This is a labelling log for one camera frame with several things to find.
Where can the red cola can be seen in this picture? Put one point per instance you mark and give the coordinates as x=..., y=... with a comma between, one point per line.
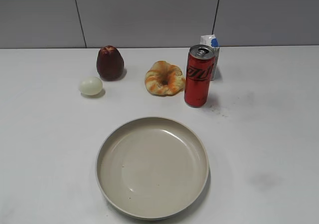
x=200, y=63

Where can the beige round plate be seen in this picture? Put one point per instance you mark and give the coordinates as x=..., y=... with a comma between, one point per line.
x=152, y=168

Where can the dark red wax apple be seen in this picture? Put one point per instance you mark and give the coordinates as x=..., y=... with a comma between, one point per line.
x=110, y=64

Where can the white egg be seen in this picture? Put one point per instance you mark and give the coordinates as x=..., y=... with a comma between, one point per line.
x=90, y=86

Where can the white blue milk carton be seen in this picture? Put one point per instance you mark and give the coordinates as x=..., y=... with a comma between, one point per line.
x=211, y=40

